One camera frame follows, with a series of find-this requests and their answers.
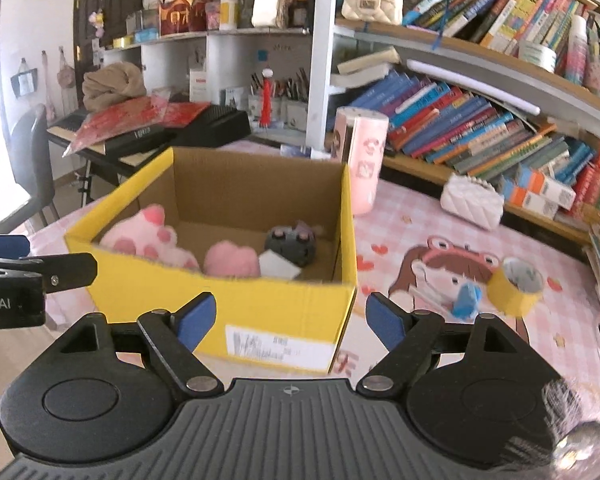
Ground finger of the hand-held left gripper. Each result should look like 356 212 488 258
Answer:
0 252 98 295
0 235 31 259

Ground white quilted pouch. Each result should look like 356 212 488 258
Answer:
440 174 505 231

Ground grey plush toy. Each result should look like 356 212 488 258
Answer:
264 220 321 268

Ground pink plush toy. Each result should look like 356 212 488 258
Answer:
99 203 261 278

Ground hanging wall pouch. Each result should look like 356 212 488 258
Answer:
10 57 41 98

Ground white jar yellow label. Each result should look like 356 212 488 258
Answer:
219 0 240 31

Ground brown towel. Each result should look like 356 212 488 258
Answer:
82 61 147 111

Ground red gold figurine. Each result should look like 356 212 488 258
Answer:
159 0 191 36

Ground white box red label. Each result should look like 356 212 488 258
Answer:
189 67 208 103

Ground yellow cardboard box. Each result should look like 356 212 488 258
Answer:
64 146 358 375

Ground pen holder with pens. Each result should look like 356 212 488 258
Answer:
247 72 308 128

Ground patterned bottle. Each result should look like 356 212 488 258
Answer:
565 15 588 83

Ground pink printed table mat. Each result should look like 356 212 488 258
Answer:
30 140 600 456

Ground row of colourful books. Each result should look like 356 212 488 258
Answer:
330 47 598 186

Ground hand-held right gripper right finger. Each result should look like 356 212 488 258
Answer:
356 291 563 401

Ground orange white box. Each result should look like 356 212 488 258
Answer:
507 185 561 218
510 165 577 208

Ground white charger adapter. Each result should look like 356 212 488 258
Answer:
258 251 302 281

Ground white rolled paper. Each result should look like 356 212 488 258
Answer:
407 58 541 116

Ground yellow tape roll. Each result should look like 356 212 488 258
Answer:
486 257 546 317

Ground black keyboard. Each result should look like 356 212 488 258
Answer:
47 105 253 158

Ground white green tape roll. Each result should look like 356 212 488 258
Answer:
517 40 561 73

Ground row of upright books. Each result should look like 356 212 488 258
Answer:
402 0 598 56

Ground dark chair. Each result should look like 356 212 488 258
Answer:
7 104 58 228

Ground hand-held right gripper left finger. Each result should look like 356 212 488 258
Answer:
27 291 226 401

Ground red printed packets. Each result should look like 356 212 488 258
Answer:
62 99 212 153

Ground small blue toy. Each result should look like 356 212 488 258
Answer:
452 280 482 320

